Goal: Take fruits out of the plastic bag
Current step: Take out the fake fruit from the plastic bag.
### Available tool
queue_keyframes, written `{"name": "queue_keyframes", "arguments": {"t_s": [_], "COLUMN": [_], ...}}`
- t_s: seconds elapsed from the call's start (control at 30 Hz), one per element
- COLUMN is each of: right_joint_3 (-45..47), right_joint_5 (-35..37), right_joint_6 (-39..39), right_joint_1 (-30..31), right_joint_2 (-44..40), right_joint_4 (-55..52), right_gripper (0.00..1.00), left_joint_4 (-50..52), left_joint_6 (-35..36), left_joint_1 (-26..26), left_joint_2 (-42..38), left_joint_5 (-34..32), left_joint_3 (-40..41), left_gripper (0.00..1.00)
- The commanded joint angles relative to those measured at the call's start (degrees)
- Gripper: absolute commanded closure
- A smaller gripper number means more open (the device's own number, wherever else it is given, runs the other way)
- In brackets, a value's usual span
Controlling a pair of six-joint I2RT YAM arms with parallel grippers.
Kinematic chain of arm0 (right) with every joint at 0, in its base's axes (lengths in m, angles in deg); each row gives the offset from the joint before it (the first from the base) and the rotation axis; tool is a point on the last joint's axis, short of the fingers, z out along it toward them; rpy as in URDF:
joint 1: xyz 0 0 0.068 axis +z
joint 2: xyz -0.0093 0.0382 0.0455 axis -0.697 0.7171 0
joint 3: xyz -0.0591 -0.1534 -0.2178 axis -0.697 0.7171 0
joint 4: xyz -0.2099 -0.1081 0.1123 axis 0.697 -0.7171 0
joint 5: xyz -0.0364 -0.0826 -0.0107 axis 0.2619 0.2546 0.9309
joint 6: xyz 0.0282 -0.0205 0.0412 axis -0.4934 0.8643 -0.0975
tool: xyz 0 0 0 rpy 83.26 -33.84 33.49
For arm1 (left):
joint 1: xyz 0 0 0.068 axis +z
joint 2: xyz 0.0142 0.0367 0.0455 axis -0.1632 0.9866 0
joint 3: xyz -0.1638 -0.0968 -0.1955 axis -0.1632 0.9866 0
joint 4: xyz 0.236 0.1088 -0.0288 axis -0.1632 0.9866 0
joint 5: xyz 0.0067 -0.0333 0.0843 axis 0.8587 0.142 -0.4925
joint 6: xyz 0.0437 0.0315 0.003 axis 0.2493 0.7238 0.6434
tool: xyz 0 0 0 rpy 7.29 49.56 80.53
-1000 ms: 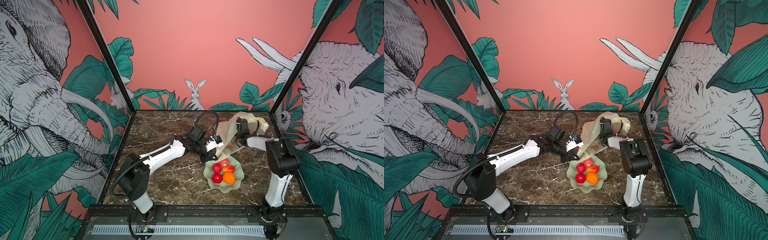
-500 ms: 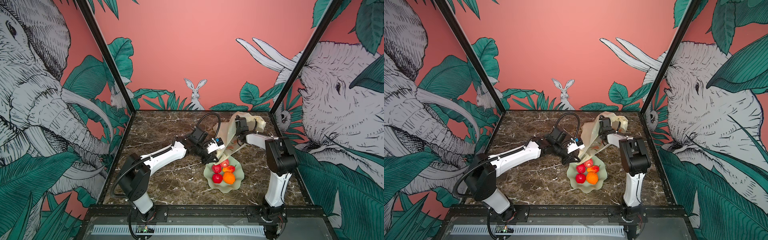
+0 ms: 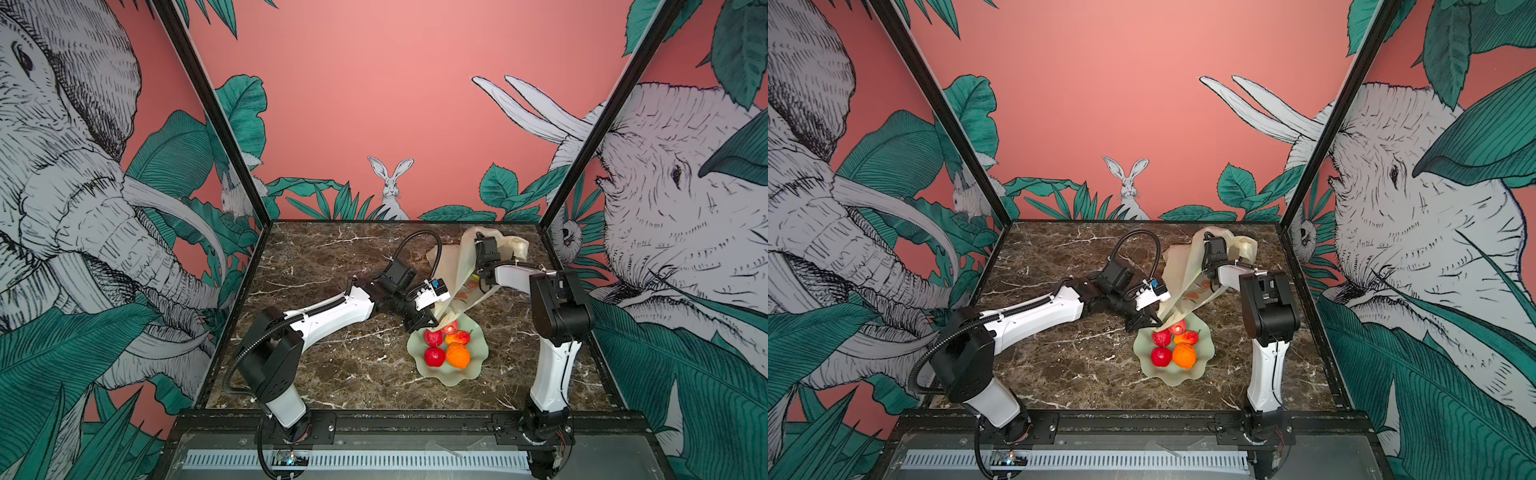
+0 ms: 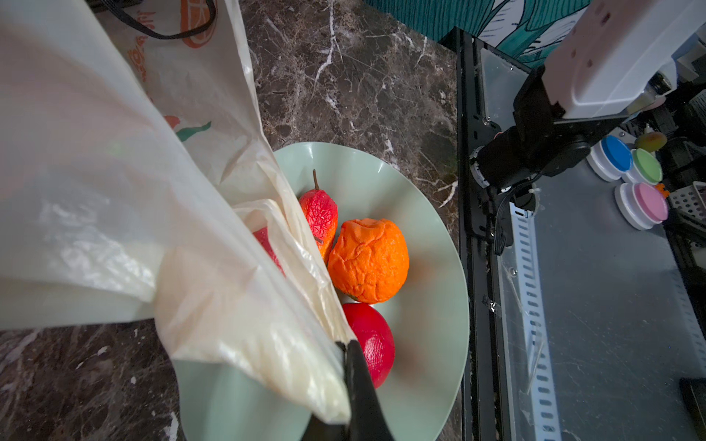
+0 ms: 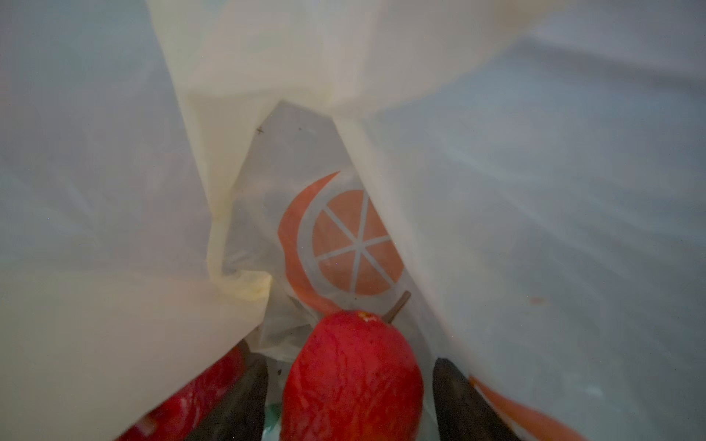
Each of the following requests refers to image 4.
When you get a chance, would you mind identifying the pink round lid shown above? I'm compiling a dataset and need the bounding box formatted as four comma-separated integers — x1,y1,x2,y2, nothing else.
614,183,668,231

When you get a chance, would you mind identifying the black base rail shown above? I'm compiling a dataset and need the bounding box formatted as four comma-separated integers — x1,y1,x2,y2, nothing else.
450,28,513,440

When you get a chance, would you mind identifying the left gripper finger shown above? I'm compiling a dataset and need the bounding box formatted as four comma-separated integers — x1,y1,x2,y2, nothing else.
302,340,393,441

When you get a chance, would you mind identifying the blue round lid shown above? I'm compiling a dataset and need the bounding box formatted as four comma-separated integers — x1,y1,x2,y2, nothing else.
586,135,634,182

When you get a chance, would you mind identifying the red apple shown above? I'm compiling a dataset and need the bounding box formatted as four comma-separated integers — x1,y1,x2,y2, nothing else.
253,227,284,273
342,302,395,389

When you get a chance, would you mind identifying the white perforated vent strip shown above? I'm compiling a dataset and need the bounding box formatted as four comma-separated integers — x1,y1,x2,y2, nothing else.
509,204,562,440

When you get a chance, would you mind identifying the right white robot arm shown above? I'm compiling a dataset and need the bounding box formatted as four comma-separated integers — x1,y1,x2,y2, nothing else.
471,1,705,191

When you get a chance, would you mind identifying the light green wavy plate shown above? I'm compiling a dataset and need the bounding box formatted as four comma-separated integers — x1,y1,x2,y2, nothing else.
175,141,470,440

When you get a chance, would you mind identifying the green round lid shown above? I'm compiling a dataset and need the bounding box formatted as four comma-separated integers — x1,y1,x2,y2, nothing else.
623,149,663,186

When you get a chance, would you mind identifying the translucent cream plastic bag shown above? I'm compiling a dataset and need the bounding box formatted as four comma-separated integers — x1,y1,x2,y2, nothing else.
1,1,352,424

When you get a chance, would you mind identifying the small green yellow fruit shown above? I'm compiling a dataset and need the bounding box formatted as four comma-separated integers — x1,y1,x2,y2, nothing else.
634,132,667,154

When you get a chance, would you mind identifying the yellow red mango fruit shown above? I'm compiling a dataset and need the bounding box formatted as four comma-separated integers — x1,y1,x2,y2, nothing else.
299,169,338,263

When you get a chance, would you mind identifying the orange fruit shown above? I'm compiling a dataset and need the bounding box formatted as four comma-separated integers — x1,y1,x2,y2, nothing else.
327,219,410,304

